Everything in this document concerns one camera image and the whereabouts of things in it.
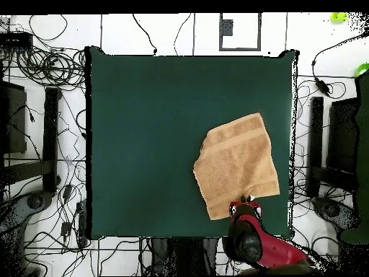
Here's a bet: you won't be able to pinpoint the small dark grey square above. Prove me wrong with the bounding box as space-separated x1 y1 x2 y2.
220 19 234 37

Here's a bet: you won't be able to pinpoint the black cable with adapter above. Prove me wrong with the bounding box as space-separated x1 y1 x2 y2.
311 30 369 97

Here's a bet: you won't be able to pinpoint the tan terry towel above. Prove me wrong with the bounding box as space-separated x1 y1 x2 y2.
192 112 280 221

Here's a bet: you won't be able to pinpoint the black flat panel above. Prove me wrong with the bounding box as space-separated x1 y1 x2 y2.
326 97 360 174

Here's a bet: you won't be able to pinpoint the dark green cloth cover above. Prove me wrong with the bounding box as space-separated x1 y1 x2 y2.
339 71 369 245

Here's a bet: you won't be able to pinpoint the black square cabinet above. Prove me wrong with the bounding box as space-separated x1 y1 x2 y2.
0 80 27 155

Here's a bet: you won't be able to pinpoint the grey square frame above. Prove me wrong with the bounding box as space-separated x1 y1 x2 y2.
218 12 262 52

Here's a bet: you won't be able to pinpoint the black switch box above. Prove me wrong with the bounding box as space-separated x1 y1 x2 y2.
0 31 34 50

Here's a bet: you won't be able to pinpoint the bright green round object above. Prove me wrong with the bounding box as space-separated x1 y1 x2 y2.
330 12 349 24

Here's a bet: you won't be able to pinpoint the black cable with plug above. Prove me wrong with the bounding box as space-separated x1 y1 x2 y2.
132 13 159 56

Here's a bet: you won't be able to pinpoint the dark grey stand base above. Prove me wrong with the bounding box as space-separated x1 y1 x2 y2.
0 191 54 234
312 197 361 233

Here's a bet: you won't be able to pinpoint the black power strip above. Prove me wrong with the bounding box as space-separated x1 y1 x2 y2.
76 201 91 249

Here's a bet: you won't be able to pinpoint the coiled black cables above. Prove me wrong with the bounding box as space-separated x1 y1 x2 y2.
15 47 86 89

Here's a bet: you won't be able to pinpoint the black horizontal beam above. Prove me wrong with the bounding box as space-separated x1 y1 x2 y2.
2 159 54 185
309 165 358 193

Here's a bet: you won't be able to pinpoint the black upright bar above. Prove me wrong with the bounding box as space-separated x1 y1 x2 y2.
306 96 324 198
42 86 62 193

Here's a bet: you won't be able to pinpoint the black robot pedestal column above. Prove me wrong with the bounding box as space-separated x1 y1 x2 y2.
149 237 219 276

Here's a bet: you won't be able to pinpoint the dark green table cloth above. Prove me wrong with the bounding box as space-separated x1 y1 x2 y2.
84 45 299 240

